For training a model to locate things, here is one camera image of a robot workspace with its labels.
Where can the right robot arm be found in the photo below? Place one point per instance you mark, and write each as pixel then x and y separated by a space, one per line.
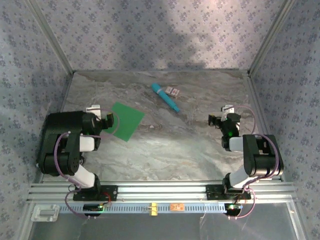
pixel 260 160

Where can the aluminium side rail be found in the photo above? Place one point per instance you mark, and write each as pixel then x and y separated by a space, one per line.
pixel 257 105
pixel 65 92

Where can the small red white card box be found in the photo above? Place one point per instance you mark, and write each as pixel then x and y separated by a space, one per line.
pixel 173 92

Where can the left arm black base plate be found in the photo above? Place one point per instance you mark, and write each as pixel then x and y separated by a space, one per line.
pixel 112 192

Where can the teal marker pen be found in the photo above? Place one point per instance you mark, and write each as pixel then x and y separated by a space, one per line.
pixel 165 96

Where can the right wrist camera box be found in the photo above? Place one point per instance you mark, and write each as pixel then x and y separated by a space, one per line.
pixel 228 109

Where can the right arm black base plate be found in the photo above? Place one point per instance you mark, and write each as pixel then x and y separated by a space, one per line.
pixel 212 192

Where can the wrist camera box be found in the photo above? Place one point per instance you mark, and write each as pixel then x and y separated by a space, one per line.
pixel 228 109
pixel 93 110

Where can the clear acrylic bracket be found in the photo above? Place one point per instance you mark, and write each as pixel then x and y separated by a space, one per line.
pixel 45 213

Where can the aluminium frame post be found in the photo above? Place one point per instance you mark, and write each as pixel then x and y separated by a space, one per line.
pixel 270 37
pixel 52 37

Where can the clear acrylic panel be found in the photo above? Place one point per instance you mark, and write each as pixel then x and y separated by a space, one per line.
pixel 150 227

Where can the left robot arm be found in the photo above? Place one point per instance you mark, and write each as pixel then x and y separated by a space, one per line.
pixel 75 162

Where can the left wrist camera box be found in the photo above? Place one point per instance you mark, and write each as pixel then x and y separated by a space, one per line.
pixel 93 110

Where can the orange label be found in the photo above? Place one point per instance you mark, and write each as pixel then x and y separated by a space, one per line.
pixel 177 207

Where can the aluminium mounting rail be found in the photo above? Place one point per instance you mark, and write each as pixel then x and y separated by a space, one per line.
pixel 162 191

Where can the green square paper sheet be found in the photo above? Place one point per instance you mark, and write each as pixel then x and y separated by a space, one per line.
pixel 127 120

